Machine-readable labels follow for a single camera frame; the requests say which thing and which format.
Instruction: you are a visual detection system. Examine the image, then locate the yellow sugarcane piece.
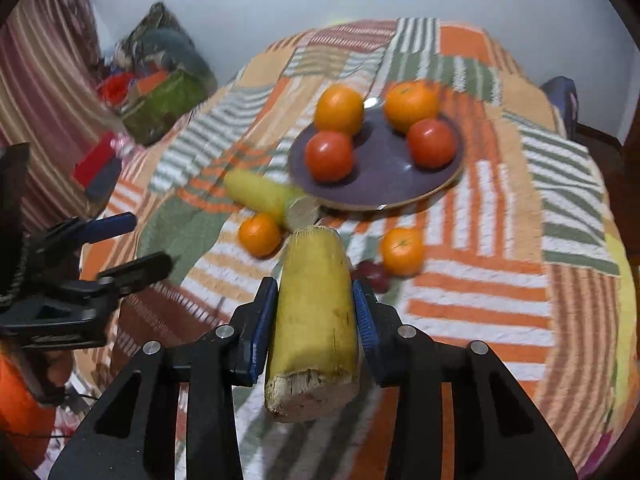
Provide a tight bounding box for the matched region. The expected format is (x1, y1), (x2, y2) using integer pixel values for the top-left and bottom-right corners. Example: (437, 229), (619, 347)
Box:
(265, 226), (360, 424)
(222, 169), (320, 232)

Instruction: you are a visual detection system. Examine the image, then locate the red box on floor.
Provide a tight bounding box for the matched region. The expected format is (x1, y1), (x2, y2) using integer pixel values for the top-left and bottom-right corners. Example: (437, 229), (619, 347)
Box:
(73, 131), (122, 204)

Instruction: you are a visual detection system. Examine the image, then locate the green storage box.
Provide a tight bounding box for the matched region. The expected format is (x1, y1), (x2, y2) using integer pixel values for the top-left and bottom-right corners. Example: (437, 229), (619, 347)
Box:
(122, 70), (207, 146)

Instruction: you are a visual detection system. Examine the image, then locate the small tangerine left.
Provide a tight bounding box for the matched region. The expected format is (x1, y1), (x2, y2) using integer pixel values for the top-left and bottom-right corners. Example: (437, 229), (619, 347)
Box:
(238, 212), (282, 258)

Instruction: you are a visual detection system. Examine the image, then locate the striped red curtain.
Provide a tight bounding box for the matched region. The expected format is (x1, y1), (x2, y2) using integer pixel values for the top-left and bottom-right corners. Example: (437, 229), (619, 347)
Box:
(1, 0), (122, 232)

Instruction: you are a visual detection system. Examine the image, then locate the dark red plum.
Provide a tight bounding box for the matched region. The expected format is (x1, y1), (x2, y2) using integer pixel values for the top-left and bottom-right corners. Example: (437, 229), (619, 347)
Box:
(352, 259), (390, 294)

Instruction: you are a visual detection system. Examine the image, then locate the tangerine near plums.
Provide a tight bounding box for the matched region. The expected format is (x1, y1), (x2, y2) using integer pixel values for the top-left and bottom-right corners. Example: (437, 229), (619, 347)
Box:
(380, 228), (425, 278)

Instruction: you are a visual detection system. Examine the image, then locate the red tomato left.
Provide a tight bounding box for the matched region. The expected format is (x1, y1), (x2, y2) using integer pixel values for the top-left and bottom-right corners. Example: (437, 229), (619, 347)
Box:
(304, 131), (355, 184)

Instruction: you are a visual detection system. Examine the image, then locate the red tomato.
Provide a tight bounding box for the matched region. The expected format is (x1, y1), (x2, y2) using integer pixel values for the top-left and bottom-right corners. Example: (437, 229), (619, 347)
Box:
(304, 131), (355, 184)
(406, 119), (458, 170)

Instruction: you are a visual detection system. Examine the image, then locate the dark purple round plate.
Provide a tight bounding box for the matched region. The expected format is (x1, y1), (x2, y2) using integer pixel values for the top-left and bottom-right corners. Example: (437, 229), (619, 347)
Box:
(288, 103), (464, 211)

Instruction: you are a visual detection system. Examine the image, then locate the striped patchwork bed blanket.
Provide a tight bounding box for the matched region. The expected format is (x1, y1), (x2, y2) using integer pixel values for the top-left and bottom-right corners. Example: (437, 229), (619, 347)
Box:
(72, 18), (639, 478)

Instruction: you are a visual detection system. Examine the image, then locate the orange on plate left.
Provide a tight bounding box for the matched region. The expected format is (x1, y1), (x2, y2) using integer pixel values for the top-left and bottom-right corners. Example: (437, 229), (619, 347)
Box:
(314, 84), (364, 136)

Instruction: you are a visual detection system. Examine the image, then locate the orange on plate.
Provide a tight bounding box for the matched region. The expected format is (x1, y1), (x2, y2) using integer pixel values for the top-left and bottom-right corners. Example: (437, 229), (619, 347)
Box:
(383, 81), (439, 134)
(314, 84), (364, 136)

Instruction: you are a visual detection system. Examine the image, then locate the red tomato right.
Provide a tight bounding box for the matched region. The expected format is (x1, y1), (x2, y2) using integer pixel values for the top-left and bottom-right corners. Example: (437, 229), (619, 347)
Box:
(406, 119), (458, 170)

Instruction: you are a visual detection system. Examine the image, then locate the orange on plate right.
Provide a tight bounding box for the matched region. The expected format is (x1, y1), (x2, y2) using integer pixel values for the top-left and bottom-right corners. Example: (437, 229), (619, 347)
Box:
(383, 81), (439, 134)

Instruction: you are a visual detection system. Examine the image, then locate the dark blue bag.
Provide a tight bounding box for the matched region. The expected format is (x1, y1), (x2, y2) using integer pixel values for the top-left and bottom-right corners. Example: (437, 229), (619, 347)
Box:
(540, 76), (579, 141)

